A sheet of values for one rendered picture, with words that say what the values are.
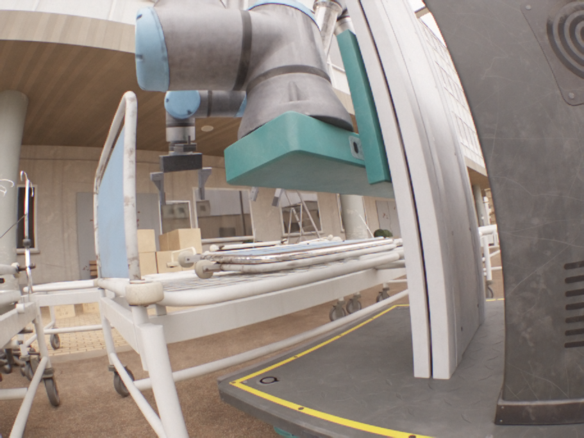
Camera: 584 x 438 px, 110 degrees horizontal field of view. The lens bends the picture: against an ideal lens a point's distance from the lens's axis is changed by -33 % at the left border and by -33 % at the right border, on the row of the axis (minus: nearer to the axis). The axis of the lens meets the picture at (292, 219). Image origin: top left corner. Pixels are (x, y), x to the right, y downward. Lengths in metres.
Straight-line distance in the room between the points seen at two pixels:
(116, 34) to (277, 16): 4.04
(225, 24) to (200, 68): 0.08
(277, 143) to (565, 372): 0.42
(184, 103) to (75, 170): 6.36
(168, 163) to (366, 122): 0.62
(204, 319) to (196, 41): 0.52
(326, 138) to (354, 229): 7.52
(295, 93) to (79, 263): 6.42
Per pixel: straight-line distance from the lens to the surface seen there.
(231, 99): 0.83
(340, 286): 0.91
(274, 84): 0.47
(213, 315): 0.66
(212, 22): 0.50
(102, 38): 4.44
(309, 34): 0.55
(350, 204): 7.98
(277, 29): 0.52
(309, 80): 0.47
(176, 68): 0.49
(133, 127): 0.61
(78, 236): 6.74
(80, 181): 7.01
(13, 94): 5.37
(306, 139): 0.39
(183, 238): 4.69
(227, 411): 1.17
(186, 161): 0.96
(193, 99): 0.80
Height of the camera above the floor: 0.54
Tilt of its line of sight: 6 degrees up
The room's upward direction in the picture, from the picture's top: 8 degrees counter-clockwise
